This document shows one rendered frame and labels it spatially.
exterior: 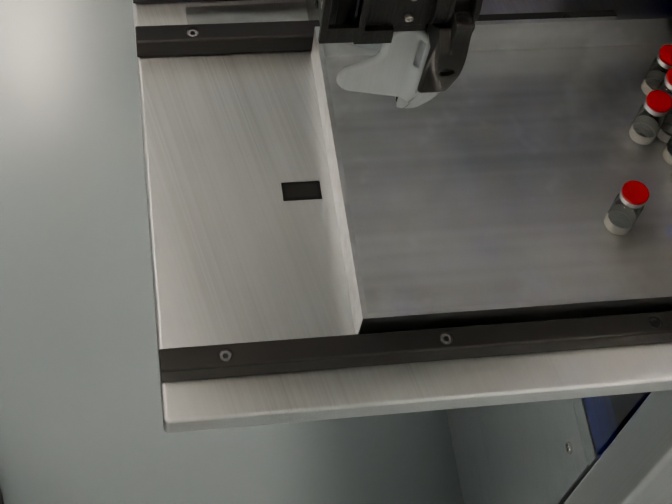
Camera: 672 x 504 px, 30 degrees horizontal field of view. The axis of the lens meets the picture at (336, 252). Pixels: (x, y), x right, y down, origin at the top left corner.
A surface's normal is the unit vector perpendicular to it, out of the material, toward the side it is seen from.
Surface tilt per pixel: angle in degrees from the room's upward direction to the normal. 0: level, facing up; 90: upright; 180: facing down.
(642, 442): 90
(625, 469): 90
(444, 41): 54
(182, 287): 0
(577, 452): 90
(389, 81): 93
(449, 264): 0
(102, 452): 0
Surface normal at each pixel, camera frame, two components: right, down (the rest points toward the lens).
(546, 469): -0.99, 0.06
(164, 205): 0.11, -0.50
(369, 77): 0.13, 0.89
